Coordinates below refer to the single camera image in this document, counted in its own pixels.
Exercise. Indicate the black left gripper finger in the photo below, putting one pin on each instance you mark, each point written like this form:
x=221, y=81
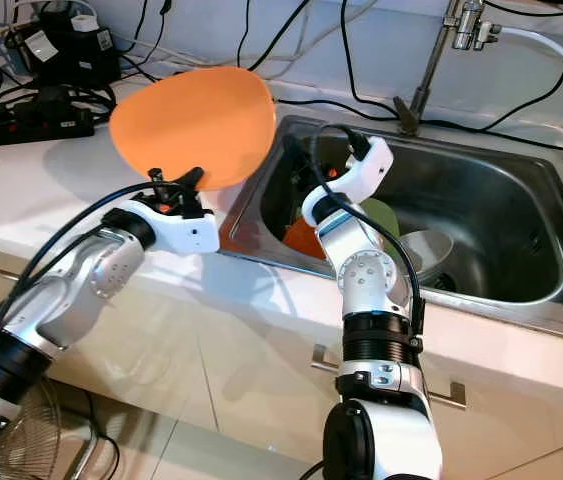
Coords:
x=189, y=178

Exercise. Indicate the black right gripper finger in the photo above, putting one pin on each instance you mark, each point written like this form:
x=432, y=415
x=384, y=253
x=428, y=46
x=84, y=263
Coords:
x=299, y=158

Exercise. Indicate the orange plastic plate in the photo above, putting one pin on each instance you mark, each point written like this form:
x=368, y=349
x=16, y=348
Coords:
x=191, y=120

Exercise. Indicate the orange plastic bowl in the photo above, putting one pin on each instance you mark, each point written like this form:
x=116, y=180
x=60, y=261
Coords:
x=309, y=240

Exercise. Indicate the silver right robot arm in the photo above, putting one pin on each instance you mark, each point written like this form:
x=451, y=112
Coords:
x=371, y=290

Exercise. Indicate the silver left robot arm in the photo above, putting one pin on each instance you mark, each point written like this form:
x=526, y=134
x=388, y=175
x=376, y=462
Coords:
x=91, y=290

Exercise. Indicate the metal faucet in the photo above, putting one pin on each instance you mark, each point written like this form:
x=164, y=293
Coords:
x=429, y=70

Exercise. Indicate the black power strip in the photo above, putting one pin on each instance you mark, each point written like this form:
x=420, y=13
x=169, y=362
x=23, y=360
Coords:
x=21, y=128

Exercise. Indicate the black charger box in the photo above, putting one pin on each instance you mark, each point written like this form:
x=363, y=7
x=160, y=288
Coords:
x=66, y=50

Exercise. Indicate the stainless steel sink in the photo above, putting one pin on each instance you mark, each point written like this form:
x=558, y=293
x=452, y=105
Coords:
x=511, y=220

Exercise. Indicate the metal grille floor fan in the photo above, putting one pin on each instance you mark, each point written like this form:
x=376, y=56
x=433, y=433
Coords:
x=26, y=430

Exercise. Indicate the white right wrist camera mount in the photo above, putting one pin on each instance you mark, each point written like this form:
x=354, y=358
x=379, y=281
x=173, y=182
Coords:
x=366, y=175

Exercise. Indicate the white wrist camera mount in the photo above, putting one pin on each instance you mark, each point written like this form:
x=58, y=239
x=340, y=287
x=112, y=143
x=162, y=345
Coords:
x=191, y=232
x=366, y=175

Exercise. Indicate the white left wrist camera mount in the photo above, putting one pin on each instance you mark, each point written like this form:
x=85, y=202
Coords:
x=191, y=232

